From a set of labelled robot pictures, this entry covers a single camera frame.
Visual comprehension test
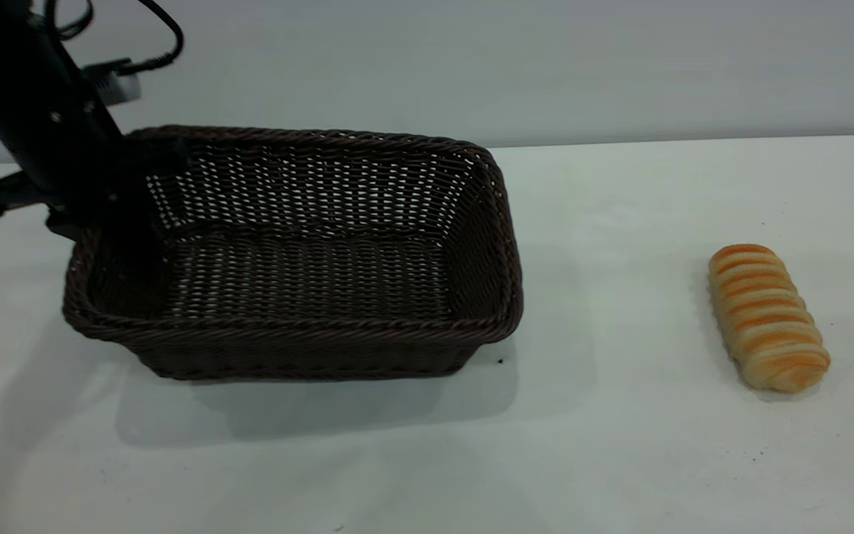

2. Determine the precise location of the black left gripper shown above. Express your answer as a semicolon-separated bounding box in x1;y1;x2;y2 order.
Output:
0;63;191;309

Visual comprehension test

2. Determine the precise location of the dark brown woven wicker basket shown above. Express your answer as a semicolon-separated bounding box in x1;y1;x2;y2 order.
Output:
62;125;524;383

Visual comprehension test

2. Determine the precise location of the striped golden bread roll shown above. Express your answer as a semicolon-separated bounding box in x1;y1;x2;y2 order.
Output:
707;243;832;394

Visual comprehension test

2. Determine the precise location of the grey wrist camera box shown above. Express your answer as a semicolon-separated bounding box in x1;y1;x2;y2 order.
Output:
82;59;142;105

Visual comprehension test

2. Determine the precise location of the black cable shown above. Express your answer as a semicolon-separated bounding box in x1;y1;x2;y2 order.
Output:
43;0;96;41
117;0;185;76

